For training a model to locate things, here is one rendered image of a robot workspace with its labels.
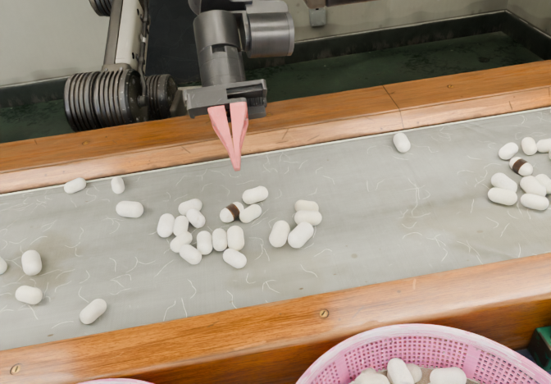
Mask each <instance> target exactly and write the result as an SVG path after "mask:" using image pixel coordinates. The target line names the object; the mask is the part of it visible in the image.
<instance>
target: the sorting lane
mask: <svg viewBox="0 0 551 384"><path fill-rule="evenodd" d="M397 133H404V134H405V135H406V136H407V138H408V140H409V142H410V149H409V150H408V151H407V152H405V153H402V152H399V151H398V150H397V148H396V146H395V144H394V141H393V138H394V136H395V135H396V134H397ZM526 137H531V138H532V139H534V141H535V143H536V144H537V143H538V142H539V141H540V140H542V139H551V107H545V108H540V109H535V110H530V111H524V112H514V113H509V114H503V115H498V116H493V117H483V118H478V119H472V120H467V121H458V122H452V123H447V124H442V125H436V126H427V127H422V128H416V129H411V130H401V131H395V132H390V133H385V134H379V135H370V136H365V137H359V138H354V139H344V140H339V141H334V142H329V143H323V144H314V145H308V146H303V147H297V148H292V149H282V150H277V151H271V152H266V153H257V154H251V155H246V156H241V163H240V171H235V170H234V168H233V165H232V163H231V160H230V158H226V159H221V160H215V161H210V162H200V163H195V164H189V165H184V166H178V167H169V168H164V169H158V170H153V171H143V172H138V173H133V174H128V175H122V176H118V177H120V178H121V179H122V180H123V181H124V186H125V189H124V191H123V192H122V193H120V194H116V193H115V192H114V191H113V190H112V184H111V182H112V179H113V178H114V177H116V176H113V177H107V178H102V179H97V180H91V181H86V186H85V187H84V188H83V189H82V190H79V191H77V192H75V193H73V194H68V193H67V192H65V190H64V186H65V185H56V186H50V187H45V188H40V189H35V190H25V191H20V192H14V193H9V194H0V257H1V258H2V259H3V260H4V261H5V262H6V263H7V270H6V271H5V272H4V273H2V274H0V350H8V349H13V348H18V347H22V346H27V345H36V344H41V343H45V342H50V341H59V340H64V339H68V338H73V337H77V336H87V335H91V334H96V333H100V332H105V331H114V330H119V329H123V328H128V327H137V326H142V325H146V324H151V323H155V322H165V321H169V320H174V319H178V318H187V317H192V316H197V315H201V314H206V313H215V312H220V311H224V310H229V309H237V308H242V307H247V306H252V305H257V304H265V303H270V302H275V301H280V300H284V299H292V298H298V297H303V296H307V295H315V294H320V293H326V292H330V291H335V290H343V289H348V288H353V287H358V286H366V285H371V284H376V283H381V282H385V281H394V280H398V279H403V278H408V277H417V276H421V275H426V274H431V273H436V272H444V271H449V270H453V269H459V268H463V267H472V266H476V265H481V264H486V263H495V262H499V261H504V260H509V259H514V258H522V257H527V256H531V255H537V254H545V253H550V252H551V194H546V195H545V198H546V199H547V200H548V201H549V206H548V207H547V208H546V209H545V210H538V209H534V208H528V207H525V206H523V205H522V204H521V197H522V195H524V194H526V192H525V191H524V190H523V189H522V188H521V186H520V182H521V179H522V178H523V177H524V176H521V175H519V174H518V173H516V172H515V171H514V170H513V169H512V168H511V167H510V165H509V163H510V161H511V159H513V158H516V157H519V158H523V159H524V160H526V161H527V162H528V163H529V164H531V166H532V167H533V172H532V174H531V175H530V176H533V177H536V176H537V175H539V174H545V175H546V176H547V177H548V178H549V179H550V180H551V159H550V158H549V153H541V152H539V151H538V150H537V151H536V153H534V154H532V155H528V154H525V153H524V151H523V149H522V146H521V142H522V140H523V139H524V138H526ZM508 143H514V144H516V145H517V147H518V151H517V153H516V154H514V155H513V156H512V157H511V158H509V159H507V160H505V159H502V158H501V157H500V156H499V150H500V149H501V148H502V147H503V146H504V145H505V144H508ZM496 173H503V174H505V175H506V176H507V177H508V178H510V179H511V180H513V181H515V182H516V184H517V191H516V192H515V193H516V195H517V201H516V202H515V204H513V205H505V204H501V203H495V202H493V201H491V200H490V199H489V197H488V192H489V191H490V190H491V189H492V188H495V187H494V186H493V185H492V183H491V178H492V176H493V175H494V174H496ZM258 186H263V187H265V188H266V189H267V191H268V196H267V198H266V199H264V200H263V201H259V202H256V203H252V204H247V203H245V202H244V201H243V193H244V191H245V190H250V189H253V188H256V187H258ZM191 199H199V200H200V201H201V202H202V204H203V205H202V208H201V209H200V210H199V212H200V213H201V214H202V215H203V216H204V217H205V220H206V221H205V224H204V226H202V227H199V228H197V227H195V226H193V225H192V224H191V223H190V222H189V225H188V230H187V232H189V233H190V234H191V235H192V241H191V243H190V245H192V246H193V247H194V248H195V249H197V245H198V243H197V235H198V233H199V232H201V231H208V232H209V233H210V234H211V235H212V233H213V231H214V230H215V229H219V228H221V229H223V230H224V231H225V232H226V235H227V231H228V229H229V228H230V227H232V226H239V227H240V228H241V229H242V230H243V232H244V247H243V248H242V249H241V250H240V251H238V252H240V253H241V254H243V255H244V256H245V258H246V259H247V262H246V264H245V266H244V267H242V268H236V267H233V266H231V265H229V264H228V263H227V262H226V261H225V260H224V259H223V253H224V252H225V251H226V250H227V249H229V246H228V244H227V247H226V249H224V250H222V251H217V250H215V249H214V247H213V246H212V251H211V253H209V254H202V259H201V261H200V262H199V263H198V264H191V263H189V262H187V261H186V260H185V259H183V258H182V257H181V256H180V252H179V253H176V252H173V251H172V250H171V242H172V241H173V239H174V238H176V235H175V234H174V232H172V234H171V235H170V236H168V237H161V236H159V235H158V233H157V226H158V223H159V220H160V217H161V216H162V215H163V214H166V213H169V214H171V215H172V216H173V217H174V218H175V219H176V218H177V217H178V216H184V215H182V214H180V212H179V206H180V204H181V203H183V202H186V201H189V200H191ZM299 200H306V201H312V202H315V203H317V205H318V208H319V209H318V212H319V213H320V214H321V222H320V223H319V224H318V225H315V226H312V227H313V234H312V237H311V238H310V239H308V240H307V242H306V243H305V244H304V245H303V246H302V247H300V248H294V247H292V246H290V244H289V242H288V237H287V240H286V242H285V244H284V245H283V246H281V247H275V246H273V245H272V244H271V243H270V241H269V237H270V234H271V231H272V228H273V226H274V224H275V223H276V222H278V221H285V222H287V223H288V224H289V229H290V230H289V233H290V232H291V231H292V230H293V229H294V228H295V227H296V226H297V225H298V224H297V223H296V222H295V220H294V216H295V214H296V212H297V211H296V210H295V208H294V205H295V204H296V202H297V201H299ZM121 201H131V202H139V203H141V204H142V205H143V214H142V215H141V216H140V217H122V216H120V215H119V214H118V213H117V212H116V206H117V204H118V203H119V202H121ZM234 202H239V203H241V204H242V205H243V206H244V209H246V208H248V207H249V206H251V205H253V204H256V205H258V206H260V207H261V209H262V213H261V215H260V216H259V217H257V218H255V219H253V220H252V221H251V222H249V223H244V222H241V220H240V219H239V217H238V218H237V219H235V220H234V221H232V222H229V223H225V222H223V221H222V220H221V218H220V213H221V210H222V209H224V208H225V207H227V206H228V205H230V204H231V203H234ZM185 217H186V216H185ZM288 236H289V235H288ZM28 250H35V251H37V252H38V253H39V255H40V258H41V263H42V269H41V271H40V272H39V273H38V274H36V275H33V276H30V275H27V274H26V273H25V272H24V270H23V267H22V262H21V258H22V255H23V254H24V253H25V252H26V251H28ZM21 286H30V287H34V288H38V289H40V290H41V291H42V293H43V298H42V299H41V300H40V302H38V303H37V304H28V303H26V302H21V301H19V300H18V299H17V298H16V290H17V289H18V288H19V287H21ZM95 299H103V300H104V301H105V302H106V304H107V308H106V310H105V312H104V313H103V314H101V315H100V316H99V317H98V318H97V319H96V320H95V321H93V322H92V323H90V324H85V323H82V322H81V321H80V312H81V311H82V310H83V309H84V308H86V307H87V306H88V305H89V304H90V303H91V302H93V301H94V300H95Z"/></svg>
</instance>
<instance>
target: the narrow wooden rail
mask: <svg viewBox="0 0 551 384"><path fill-rule="evenodd" d="M414 323H418V324H431V325H439V326H444V327H452V328H457V329H460V330H464V331H469V332H471V333H474V334H477V335H479V336H483V337H485V338H488V339H490V340H492V341H495V342H497V343H499V344H501V345H504V346H506V347H508V348H509V349H511V350H513V351H517V350H524V349H527V347H528V345H529V343H530V341H531V337H532V336H533V333H534V331H535V329H536V328H537V327H545V326H550V325H551V252H550V253H545V254H537V255H531V256H527V257H522V258H514V259H509V260H504V261H499V262H495V263H486V264H481V265H476V266H472V267H463V268H459V269H453V270H449V271H444V272H436V273H431V274H426V275H421V276H417V277H408V278H403V279H398V280H394V281H385V282H381V283H376V284H371V285H366V286H358V287H353V288H348V289H343V290H335V291H330V292H326V293H320V294H315V295H307V296H303V297H298V298H292V299H284V300H280V301H275V302H270V303H265V304H257V305H252V306H247V307H242V308H237V309H229V310H224V311H220V312H215V313H206V314H201V315H197V316H192V317H187V318H178V319H174V320H169V321H165V322H155V323H151V324H146V325H142V326H137V327H128V328H123V329H119V330H114V331H105V332H100V333H96V334H91V335H87V336H77V337H73V338H68V339H64V340H59V341H50V342H45V343H41V344H36V345H27V346H22V347H18V348H13V349H8V350H0V384H77V383H81V382H88V381H93V380H99V379H108V378H126V379H134V380H140V381H145V382H151V383H154V384H296V383H297V381H298V380H299V378H300V377H301V376H302V375H303V374H304V373H305V372H306V370H307V369H308V368H309V367H310V366H311V365H312V364H313V363H314V362H315V361H316V360H318V359H319V358H320V357H321V356H322V355H323V354H324V353H326V352H327V351H328V350H330V349H331V348H333V347H334V346H336V345H338V344H339V343H341V342H342V341H345V340H347V339H348V338H350V337H352V336H356V335H357V334H360V333H363V332H365V331H370V330H372V329H375V328H379V327H386V326H392V325H398V324H414Z"/></svg>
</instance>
